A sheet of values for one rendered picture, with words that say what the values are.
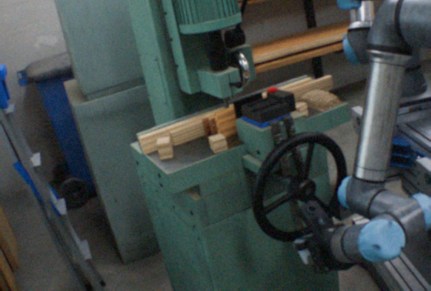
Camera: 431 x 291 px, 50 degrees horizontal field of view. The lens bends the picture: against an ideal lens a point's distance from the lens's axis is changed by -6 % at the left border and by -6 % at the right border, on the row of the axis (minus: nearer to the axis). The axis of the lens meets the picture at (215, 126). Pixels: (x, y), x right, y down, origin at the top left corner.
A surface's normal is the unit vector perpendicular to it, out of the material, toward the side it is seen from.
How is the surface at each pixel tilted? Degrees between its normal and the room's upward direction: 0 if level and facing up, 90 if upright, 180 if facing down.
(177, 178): 90
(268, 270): 90
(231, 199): 90
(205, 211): 90
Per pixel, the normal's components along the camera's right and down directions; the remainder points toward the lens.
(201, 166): 0.45, 0.22
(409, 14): -0.89, 0.00
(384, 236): 0.30, -0.26
